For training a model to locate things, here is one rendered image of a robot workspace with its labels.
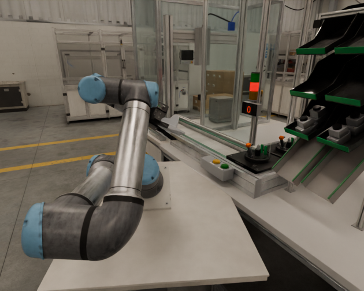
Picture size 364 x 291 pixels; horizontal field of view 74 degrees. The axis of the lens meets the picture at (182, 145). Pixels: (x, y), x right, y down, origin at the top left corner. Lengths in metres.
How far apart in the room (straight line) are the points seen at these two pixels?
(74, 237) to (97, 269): 0.36
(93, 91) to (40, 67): 8.30
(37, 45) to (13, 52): 0.70
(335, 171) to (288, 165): 0.19
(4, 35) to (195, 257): 8.67
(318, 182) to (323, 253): 0.27
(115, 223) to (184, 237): 0.47
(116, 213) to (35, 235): 0.16
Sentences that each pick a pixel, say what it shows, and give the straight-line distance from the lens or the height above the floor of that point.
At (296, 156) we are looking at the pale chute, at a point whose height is 1.07.
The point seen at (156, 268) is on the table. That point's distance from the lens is 0.88.
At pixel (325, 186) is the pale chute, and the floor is 1.02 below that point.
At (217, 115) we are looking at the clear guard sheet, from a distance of 1.86.
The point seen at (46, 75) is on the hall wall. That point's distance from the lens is 9.00.
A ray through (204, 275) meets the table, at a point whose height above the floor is 0.86.
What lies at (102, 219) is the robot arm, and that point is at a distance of 0.56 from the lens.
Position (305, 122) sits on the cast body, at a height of 1.25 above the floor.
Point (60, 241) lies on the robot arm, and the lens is 0.58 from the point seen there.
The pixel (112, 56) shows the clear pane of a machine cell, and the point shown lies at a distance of 6.28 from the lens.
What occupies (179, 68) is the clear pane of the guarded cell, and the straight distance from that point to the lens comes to 2.52.
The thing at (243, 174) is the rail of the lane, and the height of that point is 0.95.
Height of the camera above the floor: 1.50
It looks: 20 degrees down
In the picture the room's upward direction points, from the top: straight up
